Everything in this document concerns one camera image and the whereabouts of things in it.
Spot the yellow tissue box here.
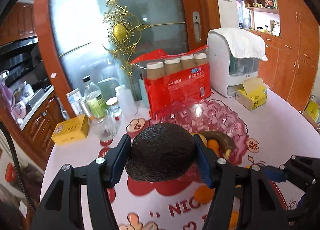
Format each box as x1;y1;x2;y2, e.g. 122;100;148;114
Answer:
235;77;267;110

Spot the dark avocado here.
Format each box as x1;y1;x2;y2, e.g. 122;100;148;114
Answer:
125;123;196;182

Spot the orange tangerine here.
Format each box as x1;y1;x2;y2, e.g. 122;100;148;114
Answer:
207;139;220;158
194;185;215;205
228;211;239;230

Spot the wooden open shelf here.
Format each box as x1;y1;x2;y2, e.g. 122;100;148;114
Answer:
244;0;280;36

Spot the clear drinking glass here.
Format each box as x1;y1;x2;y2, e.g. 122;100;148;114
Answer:
88;113;117;142

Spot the wooden wall cabinet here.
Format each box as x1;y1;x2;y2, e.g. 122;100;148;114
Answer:
259;0;319;110

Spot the silver door handle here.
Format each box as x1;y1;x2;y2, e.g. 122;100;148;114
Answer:
193;11;201;44

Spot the small metal can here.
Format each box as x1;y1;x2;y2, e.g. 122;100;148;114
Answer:
80;99;92;118

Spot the yellow-green round fruit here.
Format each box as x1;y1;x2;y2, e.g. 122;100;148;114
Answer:
191;133;208;147

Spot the green label glass bottle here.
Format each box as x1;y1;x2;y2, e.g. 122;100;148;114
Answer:
82;75;106;118

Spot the yellow flat box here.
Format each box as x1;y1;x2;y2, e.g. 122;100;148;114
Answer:
51;115;89;145

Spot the white countertop appliance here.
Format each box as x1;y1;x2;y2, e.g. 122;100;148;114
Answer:
207;31;261;97

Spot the white cloth on appliance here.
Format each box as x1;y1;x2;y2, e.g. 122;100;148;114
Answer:
210;27;268;61

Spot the pink glass fruit bowl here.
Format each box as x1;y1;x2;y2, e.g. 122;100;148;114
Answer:
150;99;249;165

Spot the small glass jar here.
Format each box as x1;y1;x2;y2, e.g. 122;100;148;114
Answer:
106;96;122;121

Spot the red paper cup package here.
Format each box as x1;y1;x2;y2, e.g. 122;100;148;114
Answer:
131;45;211;116

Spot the white plastic bottle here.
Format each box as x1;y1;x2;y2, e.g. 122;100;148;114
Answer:
115;85;137;117

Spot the overripe brown banana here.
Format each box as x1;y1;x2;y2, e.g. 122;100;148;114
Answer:
200;131;236;161

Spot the white carton box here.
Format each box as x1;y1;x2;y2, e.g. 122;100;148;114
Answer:
66;88;82;116

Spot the glass sliding door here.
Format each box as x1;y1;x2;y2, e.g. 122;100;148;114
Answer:
34;0;220;117

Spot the gold door ornament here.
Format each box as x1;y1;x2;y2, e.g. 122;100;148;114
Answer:
50;0;188;83

